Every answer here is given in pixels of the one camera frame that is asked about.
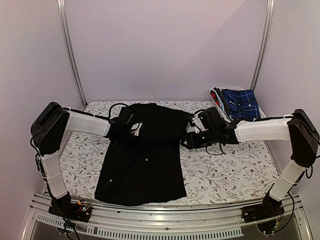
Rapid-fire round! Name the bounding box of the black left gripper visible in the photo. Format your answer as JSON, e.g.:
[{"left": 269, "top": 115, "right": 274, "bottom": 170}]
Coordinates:
[{"left": 118, "top": 128, "right": 151, "bottom": 152}]

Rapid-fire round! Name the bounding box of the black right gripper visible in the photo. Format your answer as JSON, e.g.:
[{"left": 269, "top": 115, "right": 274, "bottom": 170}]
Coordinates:
[{"left": 180, "top": 128, "right": 218, "bottom": 150}]

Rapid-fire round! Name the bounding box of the black long sleeve shirt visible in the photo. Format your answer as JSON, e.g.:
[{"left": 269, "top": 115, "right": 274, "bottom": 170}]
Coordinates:
[{"left": 94, "top": 103, "right": 191, "bottom": 206}]

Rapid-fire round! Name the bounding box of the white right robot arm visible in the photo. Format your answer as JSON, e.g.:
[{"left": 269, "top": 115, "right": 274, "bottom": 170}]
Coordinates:
[{"left": 181, "top": 107, "right": 320, "bottom": 218}]

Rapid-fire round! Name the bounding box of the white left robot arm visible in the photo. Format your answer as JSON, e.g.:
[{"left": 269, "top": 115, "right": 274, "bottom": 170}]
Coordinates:
[{"left": 30, "top": 101, "right": 146, "bottom": 217}]

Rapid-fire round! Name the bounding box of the white plastic laundry basket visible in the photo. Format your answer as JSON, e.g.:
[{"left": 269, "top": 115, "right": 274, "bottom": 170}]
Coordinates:
[{"left": 209, "top": 87, "right": 231, "bottom": 120}]

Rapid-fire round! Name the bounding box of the dark grey folded shirt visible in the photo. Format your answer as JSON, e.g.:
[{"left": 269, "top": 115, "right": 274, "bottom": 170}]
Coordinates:
[{"left": 217, "top": 88, "right": 231, "bottom": 118}]

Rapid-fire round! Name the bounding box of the light blue folded shirt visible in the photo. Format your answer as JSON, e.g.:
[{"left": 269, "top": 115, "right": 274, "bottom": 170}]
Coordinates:
[{"left": 212, "top": 90, "right": 224, "bottom": 111}]

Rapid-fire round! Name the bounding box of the blue plaid shirt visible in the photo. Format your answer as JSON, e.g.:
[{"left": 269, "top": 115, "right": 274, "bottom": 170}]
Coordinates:
[{"left": 221, "top": 89, "right": 261, "bottom": 121}]

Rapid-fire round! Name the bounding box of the floral white tablecloth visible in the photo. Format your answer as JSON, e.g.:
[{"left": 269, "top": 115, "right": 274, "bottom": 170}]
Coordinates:
[{"left": 49, "top": 100, "right": 283, "bottom": 206}]

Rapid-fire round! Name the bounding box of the red black plaid shirt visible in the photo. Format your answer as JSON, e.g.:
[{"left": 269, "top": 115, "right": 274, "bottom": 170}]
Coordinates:
[{"left": 210, "top": 90, "right": 220, "bottom": 106}]

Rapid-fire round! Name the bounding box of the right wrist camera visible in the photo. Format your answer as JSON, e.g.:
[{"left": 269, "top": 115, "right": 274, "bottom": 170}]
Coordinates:
[{"left": 191, "top": 107, "right": 227, "bottom": 134}]

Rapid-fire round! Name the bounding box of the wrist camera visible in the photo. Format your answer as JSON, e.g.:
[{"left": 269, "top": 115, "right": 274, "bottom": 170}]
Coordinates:
[
  {"left": 118, "top": 108, "right": 143, "bottom": 137},
  {"left": 191, "top": 107, "right": 227, "bottom": 134}
]

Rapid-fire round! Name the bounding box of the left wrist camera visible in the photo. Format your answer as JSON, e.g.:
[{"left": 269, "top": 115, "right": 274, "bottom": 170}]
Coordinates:
[{"left": 118, "top": 108, "right": 143, "bottom": 137}]

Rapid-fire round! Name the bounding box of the aluminium front rail frame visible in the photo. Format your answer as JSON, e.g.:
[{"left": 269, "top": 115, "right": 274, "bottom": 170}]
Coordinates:
[{"left": 21, "top": 193, "right": 314, "bottom": 240}]

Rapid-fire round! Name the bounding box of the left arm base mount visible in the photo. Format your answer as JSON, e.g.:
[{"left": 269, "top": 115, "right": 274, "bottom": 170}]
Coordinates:
[{"left": 48, "top": 194, "right": 92, "bottom": 223}]

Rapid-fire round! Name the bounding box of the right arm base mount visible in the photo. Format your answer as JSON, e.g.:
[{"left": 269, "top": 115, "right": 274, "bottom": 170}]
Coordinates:
[{"left": 241, "top": 195, "right": 285, "bottom": 235}]

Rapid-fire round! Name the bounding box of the right aluminium corner post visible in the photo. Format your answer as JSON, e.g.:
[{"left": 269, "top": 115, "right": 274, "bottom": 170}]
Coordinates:
[{"left": 250, "top": 0, "right": 275, "bottom": 92}]

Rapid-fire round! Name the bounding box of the aluminium corner post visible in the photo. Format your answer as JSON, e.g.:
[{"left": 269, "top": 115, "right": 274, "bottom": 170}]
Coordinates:
[
  {"left": 56, "top": 0, "right": 88, "bottom": 107},
  {"left": 250, "top": 0, "right": 275, "bottom": 92}
]

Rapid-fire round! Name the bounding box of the left aluminium corner post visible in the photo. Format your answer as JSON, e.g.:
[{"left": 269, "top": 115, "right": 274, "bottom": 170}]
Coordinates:
[{"left": 56, "top": 0, "right": 88, "bottom": 107}]

